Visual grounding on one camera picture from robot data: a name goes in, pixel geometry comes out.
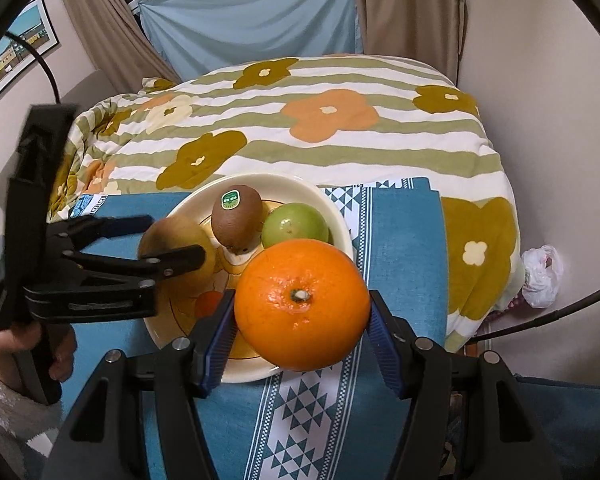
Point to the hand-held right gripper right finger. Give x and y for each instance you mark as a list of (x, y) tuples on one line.
[(382, 345)]

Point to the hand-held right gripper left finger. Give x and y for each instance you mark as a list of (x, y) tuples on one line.
[(219, 345)]

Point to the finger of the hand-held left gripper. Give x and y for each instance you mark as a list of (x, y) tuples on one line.
[(105, 230), (145, 262)]

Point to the yellow-red apple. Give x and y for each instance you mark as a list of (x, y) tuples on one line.
[(177, 232)]

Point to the cream bowl with cartoon print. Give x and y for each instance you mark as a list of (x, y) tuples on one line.
[(240, 265)]

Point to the large orange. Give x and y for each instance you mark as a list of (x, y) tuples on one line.
[(302, 305)]

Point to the brown kiwi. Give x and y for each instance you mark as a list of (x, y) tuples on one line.
[(237, 215)]

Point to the large green fruit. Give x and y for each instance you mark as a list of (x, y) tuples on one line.
[(295, 225)]

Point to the person's left forearm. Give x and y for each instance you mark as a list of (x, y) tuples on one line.
[(5, 415)]

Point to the person's left hand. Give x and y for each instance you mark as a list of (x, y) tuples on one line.
[(65, 360)]

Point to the mandala patterned cloth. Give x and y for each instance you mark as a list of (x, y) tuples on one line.
[(87, 203)]

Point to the blue tablecloth with triangle band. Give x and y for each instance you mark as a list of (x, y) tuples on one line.
[(405, 260)]

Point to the grey padded headboard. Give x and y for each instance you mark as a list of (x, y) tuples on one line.
[(87, 90)]

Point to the white plastic bag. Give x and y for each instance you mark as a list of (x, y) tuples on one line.
[(542, 275)]

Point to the beige curtain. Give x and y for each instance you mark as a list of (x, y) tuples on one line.
[(405, 10), (115, 25)]

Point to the striped flower blanket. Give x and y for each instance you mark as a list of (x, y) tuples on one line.
[(330, 125)]

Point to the light blue hanging cloth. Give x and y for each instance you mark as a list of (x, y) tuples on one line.
[(255, 15)]

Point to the wall poster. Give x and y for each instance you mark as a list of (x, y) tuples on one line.
[(15, 55)]

